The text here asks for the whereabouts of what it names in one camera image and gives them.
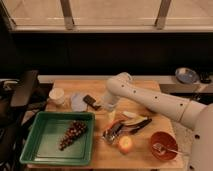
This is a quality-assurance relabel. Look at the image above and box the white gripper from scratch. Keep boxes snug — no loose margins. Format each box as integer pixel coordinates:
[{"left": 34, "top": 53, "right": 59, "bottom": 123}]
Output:
[{"left": 101, "top": 93, "right": 119, "bottom": 122}]

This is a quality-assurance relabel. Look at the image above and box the orange red pepper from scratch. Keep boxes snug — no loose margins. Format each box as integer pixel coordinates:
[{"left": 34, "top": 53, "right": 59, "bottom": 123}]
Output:
[{"left": 105, "top": 120, "right": 122, "bottom": 130}]

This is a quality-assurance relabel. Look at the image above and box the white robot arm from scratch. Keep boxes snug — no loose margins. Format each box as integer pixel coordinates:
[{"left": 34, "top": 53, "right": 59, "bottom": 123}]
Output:
[{"left": 101, "top": 72, "right": 213, "bottom": 171}]

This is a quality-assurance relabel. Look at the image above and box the white paper cup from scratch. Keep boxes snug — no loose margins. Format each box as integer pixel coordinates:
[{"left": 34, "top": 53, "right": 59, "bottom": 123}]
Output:
[{"left": 49, "top": 88, "right": 65, "bottom": 105}]

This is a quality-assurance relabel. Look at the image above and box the metal ice cream scoop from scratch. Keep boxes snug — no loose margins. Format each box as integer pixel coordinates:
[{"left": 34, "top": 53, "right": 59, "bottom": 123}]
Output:
[{"left": 102, "top": 123, "right": 124, "bottom": 144}]

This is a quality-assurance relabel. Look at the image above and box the black rectangular phone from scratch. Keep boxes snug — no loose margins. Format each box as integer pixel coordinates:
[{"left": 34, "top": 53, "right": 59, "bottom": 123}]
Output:
[{"left": 83, "top": 95, "right": 100, "bottom": 110}]

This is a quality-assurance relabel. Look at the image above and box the red yellow apple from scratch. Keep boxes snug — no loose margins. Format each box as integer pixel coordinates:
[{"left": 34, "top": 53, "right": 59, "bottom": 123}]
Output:
[{"left": 117, "top": 136, "right": 133, "bottom": 154}]

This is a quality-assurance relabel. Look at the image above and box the bunch of dark grapes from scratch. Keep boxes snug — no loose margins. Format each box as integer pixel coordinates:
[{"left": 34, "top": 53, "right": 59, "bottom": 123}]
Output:
[{"left": 59, "top": 120, "right": 87, "bottom": 151}]

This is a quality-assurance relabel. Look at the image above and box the metal spoon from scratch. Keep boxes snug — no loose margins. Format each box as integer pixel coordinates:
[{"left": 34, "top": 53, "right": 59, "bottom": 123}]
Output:
[{"left": 153, "top": 143, "right": 188, "bottom": 156}]

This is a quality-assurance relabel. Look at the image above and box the orange red bowl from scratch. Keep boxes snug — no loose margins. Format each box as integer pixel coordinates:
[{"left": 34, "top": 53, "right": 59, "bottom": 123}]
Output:
[{"left": 149, "top": 131, "right": 178, "bottom": 161}]

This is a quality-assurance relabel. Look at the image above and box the green plastic tray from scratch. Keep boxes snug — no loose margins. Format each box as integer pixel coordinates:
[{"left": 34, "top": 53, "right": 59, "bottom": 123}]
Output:
[{"left": 20, "top": 112, "right": 95, "bottom": 166}]

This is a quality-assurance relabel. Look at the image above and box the dark chair at left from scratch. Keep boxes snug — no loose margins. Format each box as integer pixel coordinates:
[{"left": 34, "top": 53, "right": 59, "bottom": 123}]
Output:
[{"left": 0, "top": 70, "right": 47, "bottom": 171}]

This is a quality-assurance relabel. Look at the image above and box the black handled knife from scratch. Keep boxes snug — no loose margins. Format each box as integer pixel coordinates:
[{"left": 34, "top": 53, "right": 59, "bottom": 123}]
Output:
[{"left": 123, "top": 119, "right": 152, "bottom": 134}]

